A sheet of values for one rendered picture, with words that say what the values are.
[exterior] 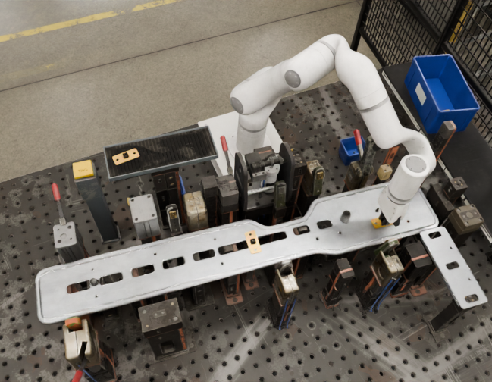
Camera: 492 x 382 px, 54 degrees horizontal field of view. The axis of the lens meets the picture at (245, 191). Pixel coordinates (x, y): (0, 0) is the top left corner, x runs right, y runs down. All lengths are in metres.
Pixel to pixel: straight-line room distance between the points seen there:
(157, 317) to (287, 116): 1.27
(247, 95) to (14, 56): 2.55
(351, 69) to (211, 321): 1.03
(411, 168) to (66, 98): 2.63
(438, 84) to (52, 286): 1.70
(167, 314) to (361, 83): 0.88
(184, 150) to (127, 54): 2.23
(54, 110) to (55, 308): 2.10
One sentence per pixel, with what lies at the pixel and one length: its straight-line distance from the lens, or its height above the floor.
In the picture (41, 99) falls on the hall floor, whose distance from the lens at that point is 3.62.
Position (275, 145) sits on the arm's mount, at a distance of 2.15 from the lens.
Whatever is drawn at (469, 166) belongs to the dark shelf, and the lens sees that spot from 1.99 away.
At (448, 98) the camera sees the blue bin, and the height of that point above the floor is 1.03.
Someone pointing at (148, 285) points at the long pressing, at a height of 1.00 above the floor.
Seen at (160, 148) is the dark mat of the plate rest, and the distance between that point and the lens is 1.66.
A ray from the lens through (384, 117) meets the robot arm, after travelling 1.42.
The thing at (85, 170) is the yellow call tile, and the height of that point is 1.16.
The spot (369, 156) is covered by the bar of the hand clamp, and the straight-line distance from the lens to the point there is 1.74.
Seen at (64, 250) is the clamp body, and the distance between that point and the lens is 1.66.
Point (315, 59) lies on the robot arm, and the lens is 1.46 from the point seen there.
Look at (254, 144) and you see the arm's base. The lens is 2.02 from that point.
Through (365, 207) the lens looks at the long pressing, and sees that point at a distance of 1.77.
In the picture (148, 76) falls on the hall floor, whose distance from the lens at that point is 3.61.
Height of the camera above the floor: 2.45
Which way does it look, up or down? 57 degrees down
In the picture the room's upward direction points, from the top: 4 degrees clockwise
